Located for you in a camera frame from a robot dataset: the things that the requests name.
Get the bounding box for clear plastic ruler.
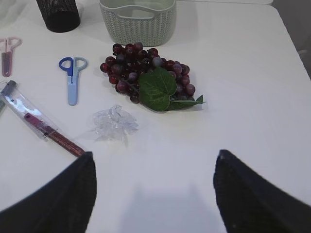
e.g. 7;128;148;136
0;80;58;138

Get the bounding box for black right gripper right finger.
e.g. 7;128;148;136
213;150;311;233

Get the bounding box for pink scissors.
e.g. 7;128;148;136
0;36;22;77

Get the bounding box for blue scissors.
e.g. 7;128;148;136
59;57;88;106

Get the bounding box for black mesh pen holder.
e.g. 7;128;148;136
36;0;81;33

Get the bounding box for green woven plastic basket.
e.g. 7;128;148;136
99;0;176;47

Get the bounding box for clear plastic sheet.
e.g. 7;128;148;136
82;104;139;145

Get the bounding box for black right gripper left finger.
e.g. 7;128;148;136
0;152;97;233

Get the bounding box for red glitter pen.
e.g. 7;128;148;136
24;113;85;157

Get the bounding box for purple plastic grape bunch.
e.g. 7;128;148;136
100;42;204;112

